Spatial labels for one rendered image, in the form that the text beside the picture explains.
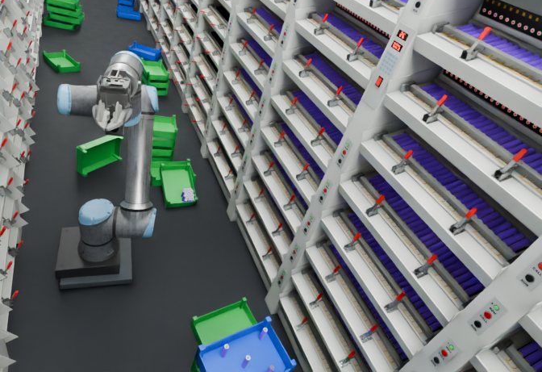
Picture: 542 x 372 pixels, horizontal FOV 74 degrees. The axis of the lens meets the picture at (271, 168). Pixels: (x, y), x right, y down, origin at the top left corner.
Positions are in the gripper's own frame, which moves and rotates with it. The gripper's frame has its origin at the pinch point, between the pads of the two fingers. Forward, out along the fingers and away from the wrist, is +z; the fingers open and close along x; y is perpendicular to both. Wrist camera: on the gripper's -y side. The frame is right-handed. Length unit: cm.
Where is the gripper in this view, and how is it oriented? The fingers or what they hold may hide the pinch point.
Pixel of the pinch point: (106, 129)
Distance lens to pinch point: 92.2
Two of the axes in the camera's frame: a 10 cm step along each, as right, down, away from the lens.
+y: 2.1, -8.0, -5.6
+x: 9.6, 0.7, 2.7
